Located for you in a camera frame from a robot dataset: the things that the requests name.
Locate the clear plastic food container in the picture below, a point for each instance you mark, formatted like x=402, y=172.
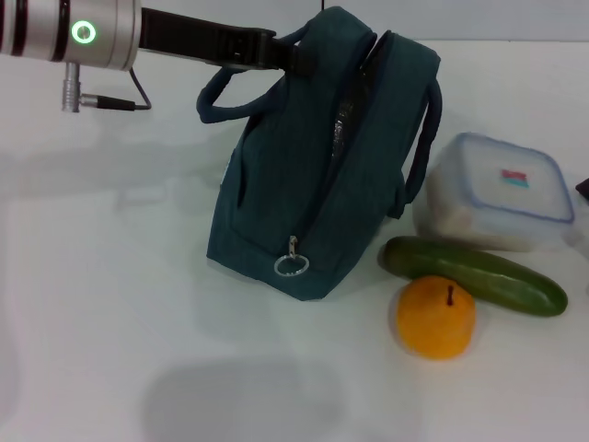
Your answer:
x=497, y=202

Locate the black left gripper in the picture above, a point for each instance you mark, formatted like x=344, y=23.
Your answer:
x=207, y=43

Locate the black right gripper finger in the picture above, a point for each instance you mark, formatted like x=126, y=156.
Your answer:
x=584, y=189

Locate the green cucumber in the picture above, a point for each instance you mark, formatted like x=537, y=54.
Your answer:
x=483, y=276

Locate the orange pear with stem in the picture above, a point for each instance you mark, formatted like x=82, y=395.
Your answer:
x=432, y=322

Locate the dark teal lunch bag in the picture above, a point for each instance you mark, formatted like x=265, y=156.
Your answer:
x=285, y=184

